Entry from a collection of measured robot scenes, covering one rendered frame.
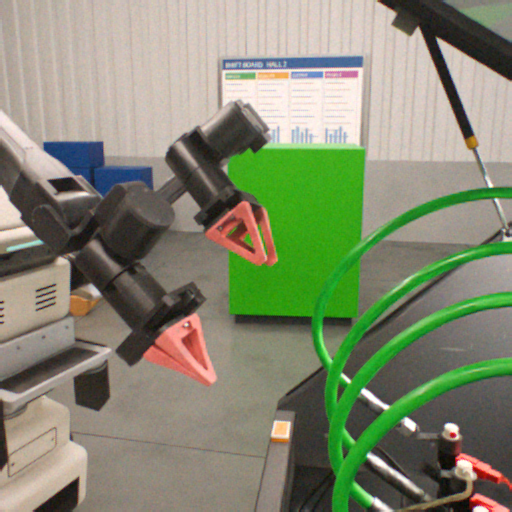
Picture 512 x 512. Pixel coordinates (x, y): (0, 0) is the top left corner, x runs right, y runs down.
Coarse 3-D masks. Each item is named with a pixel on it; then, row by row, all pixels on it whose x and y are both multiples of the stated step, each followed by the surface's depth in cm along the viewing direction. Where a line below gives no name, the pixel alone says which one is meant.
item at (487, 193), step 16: (464, 192) 64; (480, 192) 64; (496, 192) 64; (416, 208) 66; (432, 208) 65; (384, 224) 67; (400, 224) 66; (368, 240) 67; (352, 256) 68; (336, 272) 69; (320, 304) 70; (320, 320) 70; (320, 336) 71; (320, 352) 71
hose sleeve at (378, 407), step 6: (366, 390) 72; (360, 396) 72; (366, 396) 72; (372, 396) 72; (360, 402) 72; (366, 402) 72; (372, 402) 72; (378, 402) 72; (372, 408) 72; (378, 408) 72; (384, 408) 72; (378, 414) 72; (402, 420) 72; (396, 426) 72
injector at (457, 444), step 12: (444, 444) 71; (456, 444) 71; (444, 456) 72; (456, 456) 71; (420, 468) 73; (432, 468) 73; (444, 468) 72; (444, 480) 72; (444, 492) 73; (444, 504) 73
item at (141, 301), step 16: (144, 272) 62; (128, 288) 60; (144, 288) 61; (160, 288) 62; (192, 288) 62; (112, 304) 61; (128, 304) 60; (144, 304) 60; (160, 304) 58; (128, 320) 61; (144, 320) 59; (160, 320) 61; (128, 336) 61
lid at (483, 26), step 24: (384, 0) 94; (408, 0) 86; (432, 0) 82; (456, 0) 75; (480, 0) 70; (504, 0) 65; (408, 24) 90; (432, 24) 87; (456, 24) 86; (480, 24) 80; (504, 24) 74; (456, 48) 94; (480, 48) 87; (504, 48) 84; (504, 72) 94
